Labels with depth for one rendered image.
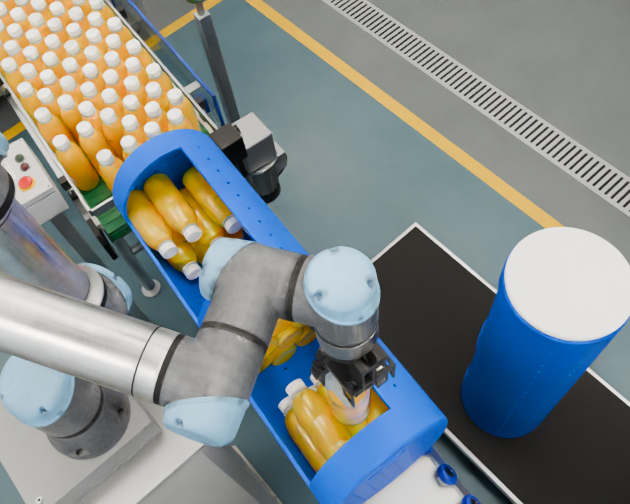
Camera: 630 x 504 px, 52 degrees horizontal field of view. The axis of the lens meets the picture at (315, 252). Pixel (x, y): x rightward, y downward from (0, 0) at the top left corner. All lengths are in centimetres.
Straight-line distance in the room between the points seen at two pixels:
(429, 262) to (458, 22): 147
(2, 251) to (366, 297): 49
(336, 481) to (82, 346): 63
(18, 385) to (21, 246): 26
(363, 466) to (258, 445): 132
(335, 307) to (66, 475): 76
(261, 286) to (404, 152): 233
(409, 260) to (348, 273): 186
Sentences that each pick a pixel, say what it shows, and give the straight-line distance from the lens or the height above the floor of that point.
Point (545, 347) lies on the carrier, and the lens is 153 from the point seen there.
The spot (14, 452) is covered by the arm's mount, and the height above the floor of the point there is 122.
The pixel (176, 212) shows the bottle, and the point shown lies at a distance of 151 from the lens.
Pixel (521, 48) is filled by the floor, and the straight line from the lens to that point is 344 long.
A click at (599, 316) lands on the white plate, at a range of 151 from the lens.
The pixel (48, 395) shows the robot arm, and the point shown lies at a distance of 107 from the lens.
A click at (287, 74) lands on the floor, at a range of 332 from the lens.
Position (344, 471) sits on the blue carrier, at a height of 121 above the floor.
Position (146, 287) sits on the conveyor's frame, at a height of 6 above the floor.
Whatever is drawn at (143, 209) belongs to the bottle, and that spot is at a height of 113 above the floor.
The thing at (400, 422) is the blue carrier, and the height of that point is 123.
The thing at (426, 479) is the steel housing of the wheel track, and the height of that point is 93.
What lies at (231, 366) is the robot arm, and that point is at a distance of 65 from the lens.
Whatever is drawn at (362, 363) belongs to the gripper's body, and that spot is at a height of 162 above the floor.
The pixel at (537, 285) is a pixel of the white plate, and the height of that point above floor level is 104.
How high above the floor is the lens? 236
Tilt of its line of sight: 61 degrees down
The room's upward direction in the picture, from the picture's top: 11 degrees counter-clockwise
